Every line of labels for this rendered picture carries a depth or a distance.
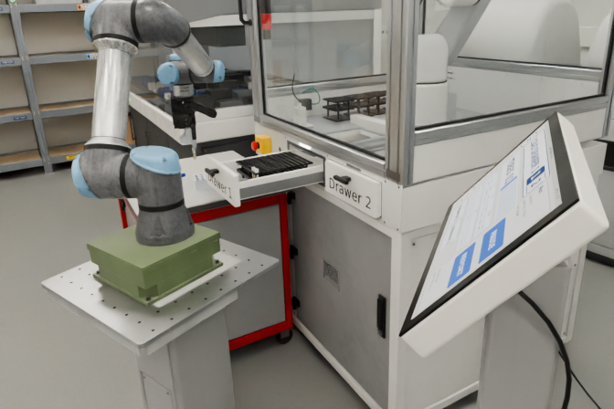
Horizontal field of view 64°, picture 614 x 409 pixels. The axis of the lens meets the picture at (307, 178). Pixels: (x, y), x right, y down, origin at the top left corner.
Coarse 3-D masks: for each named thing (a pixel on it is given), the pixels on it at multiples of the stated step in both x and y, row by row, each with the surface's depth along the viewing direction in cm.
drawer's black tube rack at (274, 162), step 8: (288, 152) 186; (240, 160) 179; (248, 160) 179; (256, 160) 179; (264, 160) 178; (272, 160) 178; (280, 160) 178; (288, 160) 178; (296, 160) 177; (304, 160) 177; (240, 168) 180; (264, 168) 169; (272, 168) 169; (280, 168) 168; (288, 168) 170; (296, 168) 177; (248, 176) 170
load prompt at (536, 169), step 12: (540, 132) 96; (528, 144) 97; (540, 144) 89; (528, 156) 89; (540, 156) 83; (528, 168) 83; (540, 168) 77; (528, 180) 77; (540, 180) 72; (528, 192) 73
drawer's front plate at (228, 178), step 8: (208, 160) 174; (216, 160) 170; (208, 168) 176; (224, 168) 161; (216, 176) 170; (224, 176) 162; (232, 176) 154; (224, 184) 163; (232, 184) 156; (224, 192) 165; (232, 192) 157; (232, 200) 159
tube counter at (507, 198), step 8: (512, 176) 88; (504, 184) 88; (512, 184) 83; (504, 192) 84; (512, 192) 80; (504, 200) 80; (512, 200) 76; (496, 208) 80; (504, 208) 76; (496, 216) 76
